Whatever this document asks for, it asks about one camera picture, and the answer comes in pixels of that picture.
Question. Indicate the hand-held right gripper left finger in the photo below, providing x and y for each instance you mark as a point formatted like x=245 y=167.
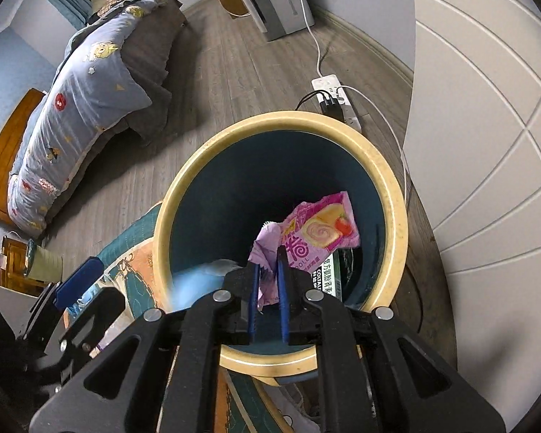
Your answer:
x=252 y=297

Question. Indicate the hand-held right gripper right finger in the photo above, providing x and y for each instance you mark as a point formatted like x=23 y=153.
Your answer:
x=283 y=297

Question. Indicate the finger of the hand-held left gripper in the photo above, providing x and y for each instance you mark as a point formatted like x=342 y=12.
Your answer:
x=79 y=282
x=99 y=320

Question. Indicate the purple snack wrapper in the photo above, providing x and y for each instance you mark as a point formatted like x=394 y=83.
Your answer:
x=266 y=252

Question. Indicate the green white medicine box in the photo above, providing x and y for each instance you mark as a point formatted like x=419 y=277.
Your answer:
x=332 y=275

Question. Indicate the light blue plastic wrapper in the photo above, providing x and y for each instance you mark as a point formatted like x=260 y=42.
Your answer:
x=198 y=284

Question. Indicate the pink snack wrapper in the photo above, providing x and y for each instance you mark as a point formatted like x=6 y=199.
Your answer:
x=320 y=230

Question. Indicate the teal bin with yellow rim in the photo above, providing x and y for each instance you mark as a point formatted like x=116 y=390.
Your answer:
x=234 y=198

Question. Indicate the green cup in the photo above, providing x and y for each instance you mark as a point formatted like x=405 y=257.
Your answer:
x=45 y=264

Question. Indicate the patterned orange teal mat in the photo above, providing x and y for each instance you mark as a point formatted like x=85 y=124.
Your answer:
x=135 y=275

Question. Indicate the wooden nightstand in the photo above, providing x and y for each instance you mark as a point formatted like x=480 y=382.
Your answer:
x=13 y=257

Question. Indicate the wooden headboard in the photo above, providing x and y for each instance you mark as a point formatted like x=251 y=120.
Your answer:
x=9 y=153

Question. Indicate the bed with blue quilt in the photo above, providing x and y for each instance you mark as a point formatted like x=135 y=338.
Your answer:
x=72 y=112
x=148 y=54

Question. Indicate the black plug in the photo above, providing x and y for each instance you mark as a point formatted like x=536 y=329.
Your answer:
x=332 y=106

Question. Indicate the white power strip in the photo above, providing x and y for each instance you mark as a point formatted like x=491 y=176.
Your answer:
x=331 y=85

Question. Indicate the white panelled wardrobe door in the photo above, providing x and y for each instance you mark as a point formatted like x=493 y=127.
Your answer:
x=478 y=99

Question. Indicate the plaid cloth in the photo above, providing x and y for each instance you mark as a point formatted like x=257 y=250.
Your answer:
x=115 y=0

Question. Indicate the white air purifier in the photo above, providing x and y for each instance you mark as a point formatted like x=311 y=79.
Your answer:
x=279 y=4

